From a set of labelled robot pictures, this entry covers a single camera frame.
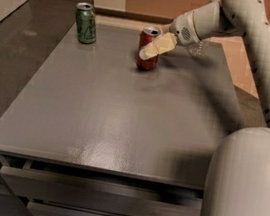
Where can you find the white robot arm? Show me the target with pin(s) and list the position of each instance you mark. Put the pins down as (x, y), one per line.
(238, 179)

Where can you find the grey metal drawer cabinet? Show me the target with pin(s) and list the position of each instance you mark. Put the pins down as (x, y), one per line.
(88, 107)

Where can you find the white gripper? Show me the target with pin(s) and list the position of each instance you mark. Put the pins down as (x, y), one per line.
(183, 30)

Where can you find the upper steel drawer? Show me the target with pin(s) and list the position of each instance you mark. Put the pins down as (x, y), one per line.
(101, 192)

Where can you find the green soda can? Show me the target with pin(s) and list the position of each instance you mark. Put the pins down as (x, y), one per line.
(85, 21)

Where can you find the red Coca-Cola can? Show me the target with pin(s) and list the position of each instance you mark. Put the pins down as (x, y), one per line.
(147, 59)

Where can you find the clear plastic water bottle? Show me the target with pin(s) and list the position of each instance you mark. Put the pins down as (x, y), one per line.
(199, 49)

